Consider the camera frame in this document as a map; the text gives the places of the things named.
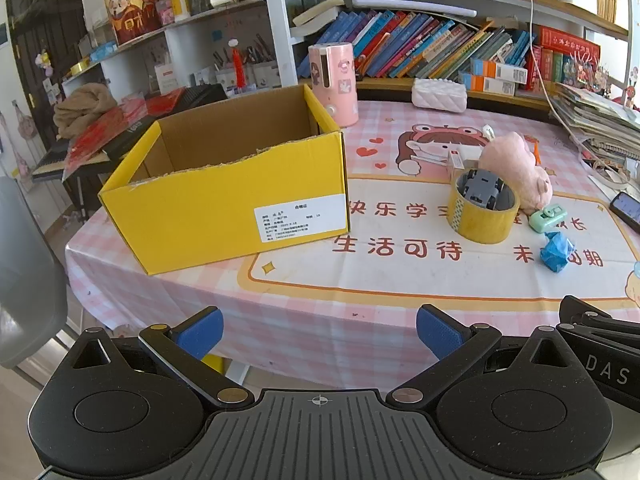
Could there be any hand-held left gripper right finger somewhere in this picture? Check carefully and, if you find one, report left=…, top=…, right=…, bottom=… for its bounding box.
left=386, top=304, right=583, bottom=410

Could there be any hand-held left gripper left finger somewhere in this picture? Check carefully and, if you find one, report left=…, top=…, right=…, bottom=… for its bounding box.
left=60, top=307, right=253, bottom=410

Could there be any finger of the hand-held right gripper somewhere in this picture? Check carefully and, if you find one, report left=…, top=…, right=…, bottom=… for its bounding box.
left=559, top=296, right=616, bottom=328

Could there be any blue paper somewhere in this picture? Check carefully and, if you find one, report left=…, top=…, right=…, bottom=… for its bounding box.
left=540, top=231, right=577, bottom=275

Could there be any mint green correction tape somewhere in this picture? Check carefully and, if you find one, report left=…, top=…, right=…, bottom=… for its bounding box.
left=529, top=203, right=566, bottom=233

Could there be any yellow tape roll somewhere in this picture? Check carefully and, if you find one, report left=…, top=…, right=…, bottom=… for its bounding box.
left=446, top=169, right=521, bottom=245

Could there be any yellow cardboard box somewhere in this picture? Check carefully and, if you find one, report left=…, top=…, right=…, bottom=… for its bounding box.
left=97, top=83, right=351, bottom=276

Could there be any grey toy car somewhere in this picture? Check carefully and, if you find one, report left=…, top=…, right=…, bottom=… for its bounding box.
left=459, top=169, right=507, bottom=208

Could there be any pink plush pig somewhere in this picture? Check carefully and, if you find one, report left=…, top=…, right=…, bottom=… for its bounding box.
left=477, top=131, right=553, bottom=213

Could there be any white small box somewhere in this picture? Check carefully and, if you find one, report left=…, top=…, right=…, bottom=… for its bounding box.
left=446, top=147, right=483, bottom=173

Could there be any small yellow block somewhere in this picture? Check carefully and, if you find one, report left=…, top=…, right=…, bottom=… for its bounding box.
left=202, top=355, right=251, bottom=386

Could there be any pink checkered tablecloth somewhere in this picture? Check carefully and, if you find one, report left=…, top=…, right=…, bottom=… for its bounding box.
left=65, top=100, right=640, bottom=391

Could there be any black smartphone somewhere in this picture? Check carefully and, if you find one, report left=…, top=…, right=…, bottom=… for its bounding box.
left=609, top=191, right=640, bottom=233

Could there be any grey chair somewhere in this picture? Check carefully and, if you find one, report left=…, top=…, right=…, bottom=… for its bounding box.
left=0, top=175, right=68, bottom=371

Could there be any black keyboard stand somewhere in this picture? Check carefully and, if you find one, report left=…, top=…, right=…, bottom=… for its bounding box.
left=65, top=167, right=101, bottom=223

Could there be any stack of papers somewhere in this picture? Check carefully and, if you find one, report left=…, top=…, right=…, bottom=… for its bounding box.
left=550, top=82, right=640, bottom=171

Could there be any red plastic bag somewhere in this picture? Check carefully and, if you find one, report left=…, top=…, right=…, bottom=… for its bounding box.
left=62, top=95, right=188, bottom=181

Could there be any black electronic keyboard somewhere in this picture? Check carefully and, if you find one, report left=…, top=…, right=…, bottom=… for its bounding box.
left=31, top=137, right=131, bottom=183

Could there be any white quilted pouch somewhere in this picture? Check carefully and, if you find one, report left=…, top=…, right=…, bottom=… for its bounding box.
left=411, top=78, right=468, bottom=112

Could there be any black long box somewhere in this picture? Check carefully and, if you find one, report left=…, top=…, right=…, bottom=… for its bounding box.
left=102, top=84, right=228, bottom=158

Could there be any orange white carton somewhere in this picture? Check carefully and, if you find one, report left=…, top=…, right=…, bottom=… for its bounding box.
left=460, top=72, right=516, bottom=97
left=472, top=58, right=528, bottom=83

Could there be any brown cloth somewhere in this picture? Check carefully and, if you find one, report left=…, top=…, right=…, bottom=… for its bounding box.
left=52, top=83, right=118, bottom=140

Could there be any white red label box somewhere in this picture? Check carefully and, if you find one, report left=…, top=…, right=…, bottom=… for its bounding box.
left=154, top=64, right=177, bottom=95

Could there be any white pen holder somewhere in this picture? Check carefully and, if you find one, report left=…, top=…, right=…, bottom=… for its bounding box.
left=252, top=62, right=281, bottom=88

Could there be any pink printed canister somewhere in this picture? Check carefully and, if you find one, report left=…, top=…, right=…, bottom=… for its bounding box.
left=307, top=42, right=360, bottom=127

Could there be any red thick book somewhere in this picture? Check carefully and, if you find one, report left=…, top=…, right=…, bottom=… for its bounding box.
left=537, top=26, right=601, bottom=61

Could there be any row of colourful books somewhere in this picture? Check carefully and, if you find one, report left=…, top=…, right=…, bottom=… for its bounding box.
left=320, top=10, right=538, bottom=81

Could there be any white bookshelf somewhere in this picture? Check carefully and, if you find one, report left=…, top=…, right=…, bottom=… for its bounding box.
left=75, top=0, right=631, bottom=111

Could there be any red figure printed box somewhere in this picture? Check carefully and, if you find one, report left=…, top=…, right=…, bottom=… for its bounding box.
left=103, top=0, right=163, bottom=46

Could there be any old beige book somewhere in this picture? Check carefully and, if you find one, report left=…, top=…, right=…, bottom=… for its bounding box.
left=292, top=0, right=346, bottom=38

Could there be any dark wooden door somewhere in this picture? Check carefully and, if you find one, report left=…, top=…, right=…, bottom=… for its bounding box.
left=5, top=0, right=86, bottom=111

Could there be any white cable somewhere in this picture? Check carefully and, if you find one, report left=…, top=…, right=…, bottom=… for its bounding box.
left=520, top=0, right=631, bottom=186

